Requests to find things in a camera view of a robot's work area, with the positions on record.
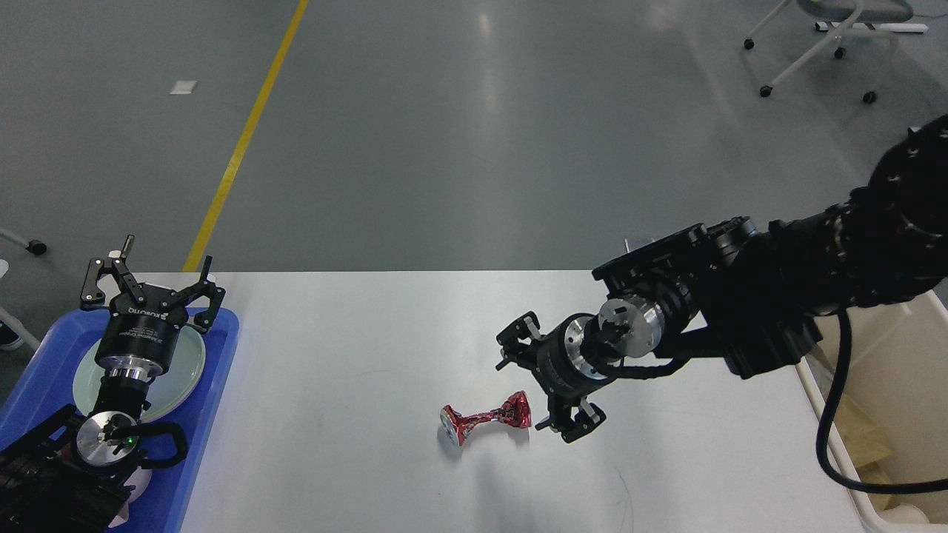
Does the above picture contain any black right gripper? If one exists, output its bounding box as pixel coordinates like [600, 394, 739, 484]
[495, 311, 615, 444]

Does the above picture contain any white plastic bin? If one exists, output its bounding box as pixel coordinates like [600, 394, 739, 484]
[795, 292, 947, 532]

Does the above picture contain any white paper cup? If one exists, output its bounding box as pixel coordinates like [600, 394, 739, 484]
[879, 503, 930, 524]

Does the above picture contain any left floor socket plate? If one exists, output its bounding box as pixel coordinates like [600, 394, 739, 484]
[624, 238, 655, 253]

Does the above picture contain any red foil candy wrapper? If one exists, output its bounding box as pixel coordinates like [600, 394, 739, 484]
[439, 390, 532, 446]

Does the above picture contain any white table leg base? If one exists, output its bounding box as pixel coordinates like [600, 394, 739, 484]
[815, 21, 929, 35]

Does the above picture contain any mint green plate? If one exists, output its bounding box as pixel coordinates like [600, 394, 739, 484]
[72, 327, 206, 423]

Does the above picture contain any chair leg with caster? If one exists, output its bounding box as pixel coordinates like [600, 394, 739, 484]
[0, 227, 48, 256]

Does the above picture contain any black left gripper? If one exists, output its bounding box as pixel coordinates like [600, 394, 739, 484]
[81, 235, 227, 382]

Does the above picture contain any pink mug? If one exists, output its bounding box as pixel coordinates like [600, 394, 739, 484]
[108, 468, 153, 529]

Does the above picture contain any brown paper bag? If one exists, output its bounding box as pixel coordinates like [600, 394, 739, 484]
[834, 394, 893, 483]

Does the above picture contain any white office chair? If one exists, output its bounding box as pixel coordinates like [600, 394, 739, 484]
[744, 1, 915, 105]

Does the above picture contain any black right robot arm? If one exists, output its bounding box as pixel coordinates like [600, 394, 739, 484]
[495, 117, 947, 495]

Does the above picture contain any blue plastic tray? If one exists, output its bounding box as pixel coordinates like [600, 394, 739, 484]
[1, 308, 240, 532]

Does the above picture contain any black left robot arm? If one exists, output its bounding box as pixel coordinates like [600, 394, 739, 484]
[2, 234, 226, 532]

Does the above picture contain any white floor marker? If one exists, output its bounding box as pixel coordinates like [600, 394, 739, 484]
[169, 80, 198, 95]

